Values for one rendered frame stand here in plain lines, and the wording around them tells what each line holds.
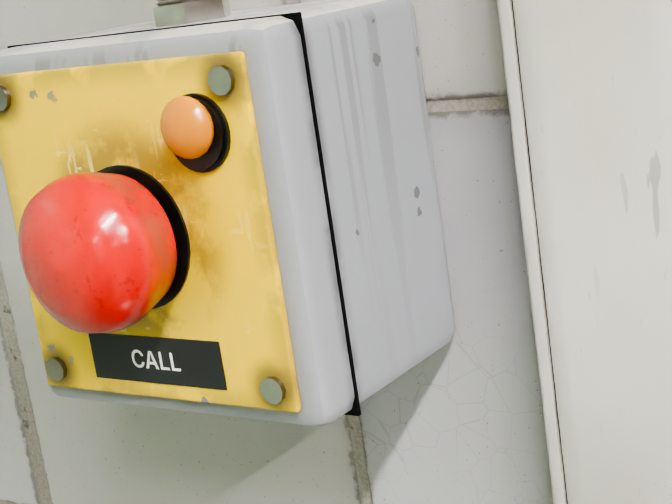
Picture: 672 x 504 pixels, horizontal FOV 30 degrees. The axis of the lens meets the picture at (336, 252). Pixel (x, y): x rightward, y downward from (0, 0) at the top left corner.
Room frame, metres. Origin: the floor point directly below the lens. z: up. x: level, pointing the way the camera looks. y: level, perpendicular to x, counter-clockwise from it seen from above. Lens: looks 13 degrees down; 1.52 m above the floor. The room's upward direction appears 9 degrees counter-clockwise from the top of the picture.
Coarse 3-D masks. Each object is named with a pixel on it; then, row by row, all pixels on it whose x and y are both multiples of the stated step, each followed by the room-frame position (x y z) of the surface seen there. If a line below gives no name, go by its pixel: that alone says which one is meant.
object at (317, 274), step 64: (384, 0) 0.33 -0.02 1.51; (0, 64) 0.34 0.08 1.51; (64, 64) 0.32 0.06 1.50; (128, 64) 0.31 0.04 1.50; (192, 64) 0.30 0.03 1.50; (256, 64) 0.29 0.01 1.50; (320, 64) 0.30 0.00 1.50; (384, 64) 0.32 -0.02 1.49; (0, 128) 0.34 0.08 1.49; (64, 128) 0.32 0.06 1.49; (128, 128) 0.31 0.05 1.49; (256, 128) 0.29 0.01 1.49; (320, 128) 0.30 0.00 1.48; (384, 128) 0.32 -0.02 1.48; (192, 192) 0.30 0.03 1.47; (256, 192) 0.29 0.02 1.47; (320, 192) 0.30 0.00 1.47; (384, 192) 0.32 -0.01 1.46; (192, 256) 0.30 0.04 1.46; (256, 256) 0.29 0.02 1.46; (320, 256) 0.29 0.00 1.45; (384, 256) 0.31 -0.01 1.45; (192, 320) 0.30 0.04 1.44; (256, 320) 0.29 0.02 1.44; (320, 320) 0.29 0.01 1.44; (384, 320) 0.31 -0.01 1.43; (448, 320) 0.34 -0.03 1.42; (64, 384) 0.33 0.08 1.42; (128, 384) 0.32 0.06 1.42; (192, 384) 0.31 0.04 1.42; (256, 384) 0.29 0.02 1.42; (320, 384) 0.29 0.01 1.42; (384, 384) 0.31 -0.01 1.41
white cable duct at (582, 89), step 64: (512, 0) 0.31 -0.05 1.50; (576, 0) 0.30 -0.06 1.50; (640, 0) 0.29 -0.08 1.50; (512, 64) 0.31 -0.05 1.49; (576, 64) 0.30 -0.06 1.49; (640, 64) 0.29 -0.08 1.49; (512, 128) 0.31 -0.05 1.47; (576, 128) 0.30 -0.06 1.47; (640, 128) 0.29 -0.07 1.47; (576, 192) 0.30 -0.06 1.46; (640, 192) 0.29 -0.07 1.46; (576, 256) 0.30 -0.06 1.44; (640, 256) 0.29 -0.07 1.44; (576, 320) 0.30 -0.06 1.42; (640, 320) 0.29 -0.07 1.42; (576, 384) 0.30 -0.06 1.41; (640, 384) 0.29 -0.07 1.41; (576, 448) 0.30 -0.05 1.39; (640, 448) 0.29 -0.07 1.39
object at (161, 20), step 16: (160, 0) 0.34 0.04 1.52; (176, 0) 0.34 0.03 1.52; (192, 0) 0.33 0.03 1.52; (208, 0) 0.34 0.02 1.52; (224, 0) 0.34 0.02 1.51; (160, 16) 0.34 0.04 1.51; (176, 16) 0.33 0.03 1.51; (192, 16) 0.33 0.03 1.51; (208, 16) 0.33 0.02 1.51; (224, 16) 0.34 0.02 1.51
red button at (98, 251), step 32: (64, 192) 0.29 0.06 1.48; (96, 192) 0.29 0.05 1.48; (128, 192) 0.30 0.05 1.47; (32, 224) 0.30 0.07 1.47; (64, 224) 0.29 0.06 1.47; (96, 224) 0.29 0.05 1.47; (128, 224) 0.29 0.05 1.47; (160, 224) 0.30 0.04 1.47; (32, 256) 0.30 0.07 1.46; (64, 256) 0.29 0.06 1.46; (96, 256) 0.28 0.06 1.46; (128, 256) 0.28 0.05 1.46; (160, 256) 0.29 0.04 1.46; (32, 288) 0.30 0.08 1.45; (64, 288) 0.29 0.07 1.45; (96, 288) 0.29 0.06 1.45; (128, 288) 0.29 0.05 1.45; (160, 288) 0.29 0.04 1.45; (64, 320) 0.30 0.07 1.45; (96, 320) 0.29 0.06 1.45; (128, 320) 0.29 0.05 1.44
